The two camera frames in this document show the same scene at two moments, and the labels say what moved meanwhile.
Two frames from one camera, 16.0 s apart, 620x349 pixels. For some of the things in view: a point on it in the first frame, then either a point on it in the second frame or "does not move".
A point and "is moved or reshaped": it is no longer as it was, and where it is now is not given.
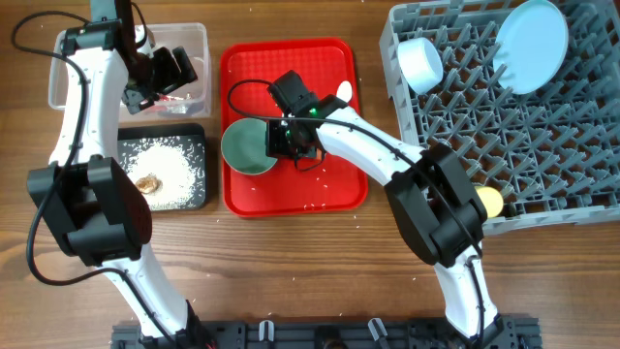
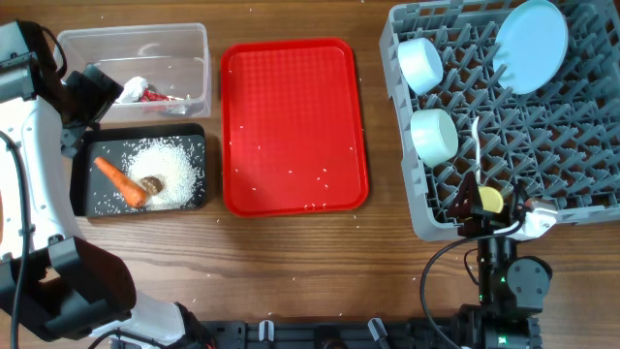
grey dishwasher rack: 553,156 does not move
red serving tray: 248,69 does not move
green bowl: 244,146 to 435,137
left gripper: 171,79 to 102,94
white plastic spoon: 344,90 to 476,142
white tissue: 178,109 is moved or reshaped
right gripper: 274,146 to 484,222
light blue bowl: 420,63 does not move
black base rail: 508,333 does not move
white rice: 176,163 does not move
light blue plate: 530,47 does not move
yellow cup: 491,201 does not move
